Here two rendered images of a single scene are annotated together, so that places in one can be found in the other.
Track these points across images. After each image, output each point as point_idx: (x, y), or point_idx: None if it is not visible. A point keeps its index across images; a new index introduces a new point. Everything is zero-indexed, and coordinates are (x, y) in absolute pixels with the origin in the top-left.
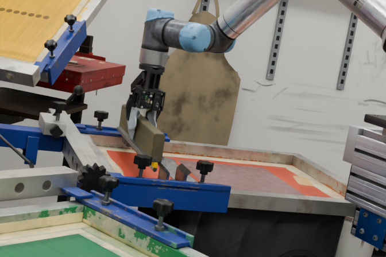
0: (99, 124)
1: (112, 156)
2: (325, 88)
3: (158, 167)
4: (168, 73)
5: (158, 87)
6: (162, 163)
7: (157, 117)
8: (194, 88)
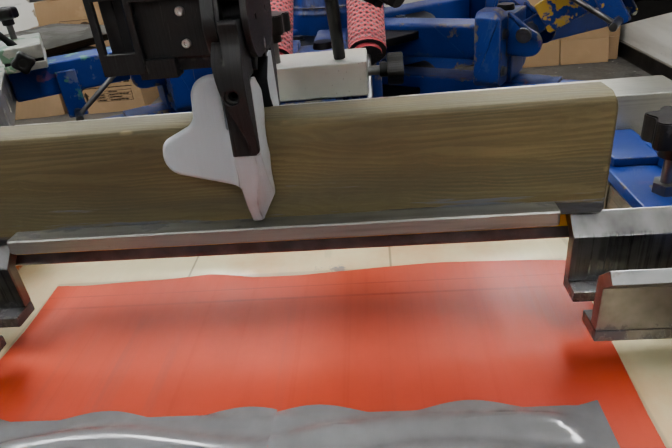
0: (662, 169)
1: (460, 267)
2: None
3: (353, 398)
4: None
5: None
6: (427, 423)
7: (242, 131)
8: None
